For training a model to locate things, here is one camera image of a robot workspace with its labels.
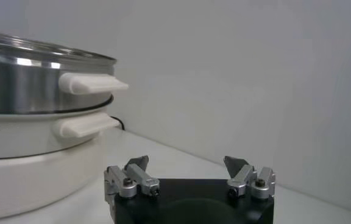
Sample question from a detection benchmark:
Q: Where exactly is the white electric pot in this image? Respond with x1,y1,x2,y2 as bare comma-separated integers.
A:
0,102,121,222

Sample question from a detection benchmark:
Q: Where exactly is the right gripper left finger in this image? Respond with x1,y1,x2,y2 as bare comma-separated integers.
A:
104,155,161,200

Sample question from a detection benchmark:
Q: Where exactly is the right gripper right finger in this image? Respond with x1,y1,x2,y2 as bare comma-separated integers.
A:
223,155,276,200

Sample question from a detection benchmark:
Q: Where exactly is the black pot power cord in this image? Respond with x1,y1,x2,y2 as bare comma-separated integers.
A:
110,115,126,131

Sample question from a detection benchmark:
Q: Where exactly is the perforated steel steamer basket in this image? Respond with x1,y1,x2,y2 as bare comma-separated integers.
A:
0,51,130,115

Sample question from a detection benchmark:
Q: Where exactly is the round glass pot lid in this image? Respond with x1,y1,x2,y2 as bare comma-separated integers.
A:
0,29,118,66

